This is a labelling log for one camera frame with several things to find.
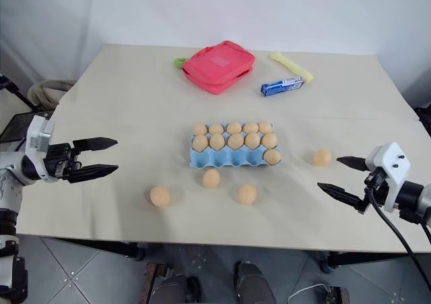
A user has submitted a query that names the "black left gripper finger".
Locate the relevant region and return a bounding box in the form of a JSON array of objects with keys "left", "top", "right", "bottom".
[
  {"left": 67, "top": 164, "right": 119, "bottom": 184},
  {"left": 72, "top": 137, "right": 119, "bottom": 152}
]

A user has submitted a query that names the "thin white floor cable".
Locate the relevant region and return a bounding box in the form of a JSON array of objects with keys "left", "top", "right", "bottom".
[{"left": 288, "top": 282, "right": 331, "bottom": 304}]

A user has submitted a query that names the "yellow wrapped packet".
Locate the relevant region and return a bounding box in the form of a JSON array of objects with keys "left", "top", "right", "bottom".
[{"left": 269, "top": 51, "right": 315, "bottom": 83}]

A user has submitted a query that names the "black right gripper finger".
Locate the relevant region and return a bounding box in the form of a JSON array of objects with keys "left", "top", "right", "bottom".
[
  {"left": 317, "top": 182, "right": 368, "bottom": 214},
  {"left": 336, "top": 155, "right": 368, "bottom": 172}
]

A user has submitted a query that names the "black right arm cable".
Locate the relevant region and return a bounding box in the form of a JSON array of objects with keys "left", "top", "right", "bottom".
[{"left": 366, "top": 177, "right": 431, "bottom": 290}]

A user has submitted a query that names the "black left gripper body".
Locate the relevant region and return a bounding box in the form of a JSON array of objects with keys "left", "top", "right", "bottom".
[{"left": 42, "top": 142, "right": 82, "bottom": 183}]

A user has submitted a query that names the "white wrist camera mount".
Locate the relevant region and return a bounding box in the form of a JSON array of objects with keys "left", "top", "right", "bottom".
[
  {"left": 364, "top": 142, "right": 412, "bottom": 214},
  {"left": 24, "top": 114, "right": 56, "bottom": 183}
]

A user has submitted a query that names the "dark rounded shape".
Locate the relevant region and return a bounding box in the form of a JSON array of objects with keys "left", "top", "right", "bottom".
[
  {"left": 154, "top": 272, "right": 203, "bottom": 304},
  {"left": 234, "top": 261, "right": 277, "bottom": 304}
]

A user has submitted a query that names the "black object beside table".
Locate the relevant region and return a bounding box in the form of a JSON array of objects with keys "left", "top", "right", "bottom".
[{"left": 413, "top": 104, "right": 431, "bottom": 133}]

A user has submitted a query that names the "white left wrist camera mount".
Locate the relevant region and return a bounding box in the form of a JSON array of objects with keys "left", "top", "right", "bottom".
[{"left": 24, "top": 114, "right": 56, "bottom": 183}]

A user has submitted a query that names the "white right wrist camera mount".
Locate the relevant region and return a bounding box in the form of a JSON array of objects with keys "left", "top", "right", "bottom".
[{"left": 364, "top": 142, "right": 412, "bottom": 214}]

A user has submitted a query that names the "blue and white box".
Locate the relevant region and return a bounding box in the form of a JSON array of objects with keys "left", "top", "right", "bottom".
[{"left": 259, "top": 75, "right": 305, "bottom": 98}]

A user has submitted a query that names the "rusty metal frame piece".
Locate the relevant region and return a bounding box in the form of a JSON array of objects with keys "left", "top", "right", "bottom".
[
  {"left": 139, "top": 262, "right": 169, "bottom": 304},
  {"left": 327, "top": 285, "right": 352, "bottom": 304}
]

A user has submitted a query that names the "blue egg carton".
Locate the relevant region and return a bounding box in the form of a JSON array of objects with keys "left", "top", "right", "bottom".
[{"left": 189, "top": 128, "right": 282, "bottom": 169}]

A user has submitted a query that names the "beige fabric bag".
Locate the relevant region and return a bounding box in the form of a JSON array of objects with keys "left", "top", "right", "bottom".
[{"left": 28, "top": 79, "right": 77, "bottom": 111}]

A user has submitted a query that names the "black table leg bar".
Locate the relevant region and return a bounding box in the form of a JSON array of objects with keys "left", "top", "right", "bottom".
[
  {"left": 319, "top": 249, "right": 416, "bottom": 274},
  {"left": 50, "top": 237, "right": 147, "bottom": 262}
]

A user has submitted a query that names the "pink zippered pouch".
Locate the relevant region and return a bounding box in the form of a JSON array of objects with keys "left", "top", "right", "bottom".
[{"left": 181, "top": 40, "right": 257, "bottom": 96}]

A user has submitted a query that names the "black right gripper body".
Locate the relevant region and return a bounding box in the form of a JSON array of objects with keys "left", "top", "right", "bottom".
[{"left": 363, "top": 167, "right": 391, "bottom": 207}]

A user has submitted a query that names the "black tripod stand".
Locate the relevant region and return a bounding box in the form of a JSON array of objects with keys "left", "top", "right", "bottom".
[{"left": 0, "top": 74, "right": 38, "bottom": 112}]

